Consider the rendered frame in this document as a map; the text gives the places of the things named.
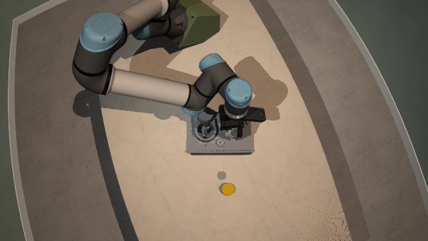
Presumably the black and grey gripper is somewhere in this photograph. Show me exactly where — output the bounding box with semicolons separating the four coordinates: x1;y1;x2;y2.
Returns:
219;104;245;140

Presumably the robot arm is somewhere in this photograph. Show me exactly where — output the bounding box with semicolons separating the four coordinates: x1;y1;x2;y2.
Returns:
72;0;266;122

